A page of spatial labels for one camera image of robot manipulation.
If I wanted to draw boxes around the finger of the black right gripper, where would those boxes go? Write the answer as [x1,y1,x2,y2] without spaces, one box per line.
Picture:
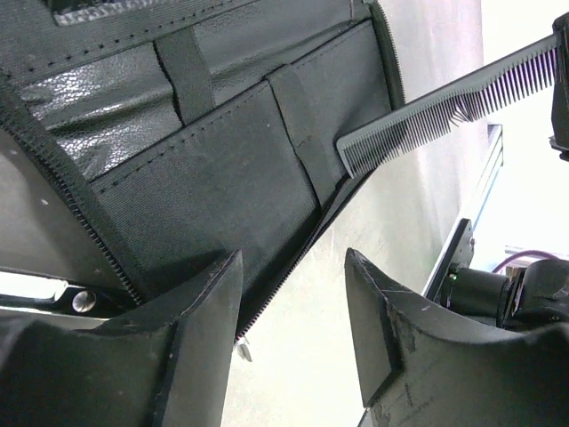
[550,13,568,161]

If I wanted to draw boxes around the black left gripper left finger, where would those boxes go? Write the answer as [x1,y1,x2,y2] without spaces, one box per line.
[1,251,243,426]

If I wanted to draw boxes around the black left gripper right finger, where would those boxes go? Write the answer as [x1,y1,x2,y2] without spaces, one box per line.
[345,249,568,426]

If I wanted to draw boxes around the long black barber comb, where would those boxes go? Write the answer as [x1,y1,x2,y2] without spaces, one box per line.
[336,35,559,179]

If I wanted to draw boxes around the silver straight scissors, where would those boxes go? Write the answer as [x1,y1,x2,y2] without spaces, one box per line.
[1,271,137,318]

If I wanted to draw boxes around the black zip tool case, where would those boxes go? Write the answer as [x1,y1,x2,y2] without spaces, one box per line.
[1,1,405,335]

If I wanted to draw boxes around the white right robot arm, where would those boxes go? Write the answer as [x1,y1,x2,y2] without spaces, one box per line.
[440,14,568,330]

